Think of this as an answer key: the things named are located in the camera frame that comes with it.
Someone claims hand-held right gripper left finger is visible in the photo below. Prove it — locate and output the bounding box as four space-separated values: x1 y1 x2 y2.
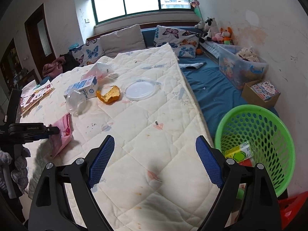
28 135 115 231

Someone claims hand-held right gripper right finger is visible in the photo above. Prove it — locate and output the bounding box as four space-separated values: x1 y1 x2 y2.
195 135 282 231

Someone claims pink packet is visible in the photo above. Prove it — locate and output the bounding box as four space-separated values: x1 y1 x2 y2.
49 113 73 158

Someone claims yellow green juice carton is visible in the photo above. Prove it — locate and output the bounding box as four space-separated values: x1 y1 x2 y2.
224 141 252 162

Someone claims green plastic basket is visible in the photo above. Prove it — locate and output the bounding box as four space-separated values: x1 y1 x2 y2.
214 105 295 198

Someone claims clear plastic cup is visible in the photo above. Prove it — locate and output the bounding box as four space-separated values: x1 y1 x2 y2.
66 89 88 116

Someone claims cartoon picture book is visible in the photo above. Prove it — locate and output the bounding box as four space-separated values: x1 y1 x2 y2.
19 79 54 116

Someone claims blue white milk carton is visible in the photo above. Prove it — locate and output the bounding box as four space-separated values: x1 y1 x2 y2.
64 76 99 101

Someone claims pink clothing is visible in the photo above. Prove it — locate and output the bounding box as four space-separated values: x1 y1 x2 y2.
43 58 65 77

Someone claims orange peel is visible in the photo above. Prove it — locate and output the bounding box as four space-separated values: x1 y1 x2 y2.
96 85 121 104

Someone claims dark wooden cabinet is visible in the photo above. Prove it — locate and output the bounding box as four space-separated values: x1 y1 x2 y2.
0 38 41 94

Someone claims blue bed sheet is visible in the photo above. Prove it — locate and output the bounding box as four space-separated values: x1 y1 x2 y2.
179 53 280 135

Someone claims dark clothing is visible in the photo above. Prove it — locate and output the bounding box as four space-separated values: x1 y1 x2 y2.
59 53 83 71

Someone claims white plastic bag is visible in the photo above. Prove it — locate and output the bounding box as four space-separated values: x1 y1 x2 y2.
87 62 118 81

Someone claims cardboard box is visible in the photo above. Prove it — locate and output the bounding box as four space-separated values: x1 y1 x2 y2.
241 79 281 109

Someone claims clear flat lid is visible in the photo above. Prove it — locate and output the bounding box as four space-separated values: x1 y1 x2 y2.
124 77 160 101

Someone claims butterfly print pillow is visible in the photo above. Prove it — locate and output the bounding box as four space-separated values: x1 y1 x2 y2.
153 25 200 49
172 37 201 59
71 38 105 67

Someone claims cartoon printed booklet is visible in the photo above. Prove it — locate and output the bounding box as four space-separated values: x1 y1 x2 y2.
250 80 281 101

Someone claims red plastic stool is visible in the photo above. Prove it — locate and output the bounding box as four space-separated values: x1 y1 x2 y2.
278 191 308 230

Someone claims dark wooden door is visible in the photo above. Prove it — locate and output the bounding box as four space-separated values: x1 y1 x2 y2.
24 3 56 64

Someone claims grey patterned cloth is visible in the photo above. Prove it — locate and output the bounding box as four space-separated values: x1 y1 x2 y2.
179 61 207 70

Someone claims clear storage bin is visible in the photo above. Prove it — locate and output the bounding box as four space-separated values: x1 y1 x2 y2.
217 44 269 90

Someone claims patterned folded mat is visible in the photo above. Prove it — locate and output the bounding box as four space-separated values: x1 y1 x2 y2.
200 41 220 58

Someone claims spotted cream cloth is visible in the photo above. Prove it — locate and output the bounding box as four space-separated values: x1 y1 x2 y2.
234 46 260 63

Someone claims orange fox plush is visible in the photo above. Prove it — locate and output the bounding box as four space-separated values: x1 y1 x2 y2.
220 27 234 44

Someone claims blue backrest cushion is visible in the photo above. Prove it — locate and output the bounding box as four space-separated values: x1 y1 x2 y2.
141 28 158 49

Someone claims black white cow plush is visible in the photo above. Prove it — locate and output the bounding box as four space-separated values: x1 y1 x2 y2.
202 17 218 41

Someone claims green framed window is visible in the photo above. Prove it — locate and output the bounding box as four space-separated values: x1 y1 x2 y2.
90 0 194 26

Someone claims green pinwheel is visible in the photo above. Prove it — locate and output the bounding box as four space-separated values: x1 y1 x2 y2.
188 0 205 20

